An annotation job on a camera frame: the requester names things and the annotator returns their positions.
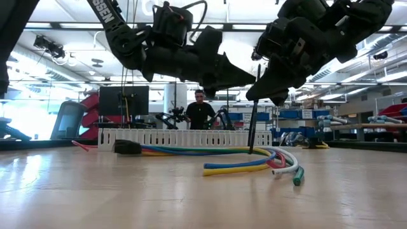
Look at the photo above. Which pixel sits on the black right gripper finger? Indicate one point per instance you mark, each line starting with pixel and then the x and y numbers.
pixel 270 94
pixel 283 78

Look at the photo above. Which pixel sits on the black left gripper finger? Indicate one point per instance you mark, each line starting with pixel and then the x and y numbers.
pixel 235 76
pixel 235 86

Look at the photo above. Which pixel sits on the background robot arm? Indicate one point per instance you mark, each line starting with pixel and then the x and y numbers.
pixel 171 116
pixel 222 114

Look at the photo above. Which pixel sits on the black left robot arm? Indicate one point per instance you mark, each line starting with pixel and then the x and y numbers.
pixel 111 25

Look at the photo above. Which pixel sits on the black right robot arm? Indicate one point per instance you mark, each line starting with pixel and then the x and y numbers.
pixel 359 19

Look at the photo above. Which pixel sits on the blue storage bin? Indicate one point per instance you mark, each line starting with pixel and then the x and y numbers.
pixel 290 114
pixel 264 116
pixel 238 116
pixel 321 113
pixel 305 131

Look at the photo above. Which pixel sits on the white round pillar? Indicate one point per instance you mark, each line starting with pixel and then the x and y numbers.
pixel 170 95

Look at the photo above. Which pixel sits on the person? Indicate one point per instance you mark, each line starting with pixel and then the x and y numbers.
pixel 200 114

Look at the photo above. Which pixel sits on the black overhead light bar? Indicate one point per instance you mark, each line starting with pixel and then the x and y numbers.
pixel 229 27

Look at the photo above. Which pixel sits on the grey rolled tube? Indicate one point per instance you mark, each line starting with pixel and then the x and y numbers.
pixel 337 120
pixel 388 120

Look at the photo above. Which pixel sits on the black computer monitor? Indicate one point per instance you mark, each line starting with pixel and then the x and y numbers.
pixel 109 100

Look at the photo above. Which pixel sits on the black ceiling-mounted device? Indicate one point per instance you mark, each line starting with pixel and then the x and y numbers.
pixel 381 55
pixel 47 47

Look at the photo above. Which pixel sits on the wooden workbench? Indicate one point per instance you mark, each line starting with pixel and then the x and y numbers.
pixel 365 126

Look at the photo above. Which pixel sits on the red panel structure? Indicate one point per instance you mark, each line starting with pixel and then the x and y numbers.
pixel 90 105

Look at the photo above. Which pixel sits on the red storage bin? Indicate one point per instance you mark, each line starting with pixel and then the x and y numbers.
pixel 394 110

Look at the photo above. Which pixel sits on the white grey mesh office chair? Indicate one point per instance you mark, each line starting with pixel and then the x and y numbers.
pixel 68 121

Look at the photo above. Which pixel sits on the black overhead camera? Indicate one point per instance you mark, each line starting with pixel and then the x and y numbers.
pixel 256 55

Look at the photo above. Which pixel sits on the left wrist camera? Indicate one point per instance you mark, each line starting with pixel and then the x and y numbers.
pixel 171 25

